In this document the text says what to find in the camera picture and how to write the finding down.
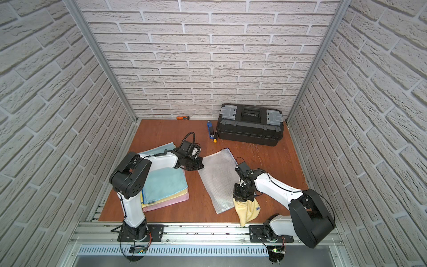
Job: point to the aluminium mounting rail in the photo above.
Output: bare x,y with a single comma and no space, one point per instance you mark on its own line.
175,233

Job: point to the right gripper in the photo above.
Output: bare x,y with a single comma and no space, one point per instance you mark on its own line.
237,196

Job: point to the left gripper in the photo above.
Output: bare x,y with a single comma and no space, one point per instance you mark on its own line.
192,160

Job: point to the yellow cleaning cloth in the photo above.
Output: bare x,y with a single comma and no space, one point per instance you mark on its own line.
246,210

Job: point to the blue document bag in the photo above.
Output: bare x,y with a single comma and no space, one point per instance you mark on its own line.
163,183

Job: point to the pink document bag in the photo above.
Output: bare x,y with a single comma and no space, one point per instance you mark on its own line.
167,203

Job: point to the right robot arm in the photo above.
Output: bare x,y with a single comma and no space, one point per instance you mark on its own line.
310,219

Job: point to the yellow document bag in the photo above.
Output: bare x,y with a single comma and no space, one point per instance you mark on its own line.
183,192

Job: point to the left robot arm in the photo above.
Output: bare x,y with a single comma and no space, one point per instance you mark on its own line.
130,176

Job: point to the black plastic toolbox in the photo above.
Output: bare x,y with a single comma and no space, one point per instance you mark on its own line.
251,124

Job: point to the clear mesh document bag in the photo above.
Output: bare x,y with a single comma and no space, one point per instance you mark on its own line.
219,177

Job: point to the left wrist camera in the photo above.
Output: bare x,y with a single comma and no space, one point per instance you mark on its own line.
195,152

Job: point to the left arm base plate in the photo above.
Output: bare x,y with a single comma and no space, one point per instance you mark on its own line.
155,232

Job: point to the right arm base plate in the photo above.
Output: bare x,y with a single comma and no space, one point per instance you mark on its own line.
259,233

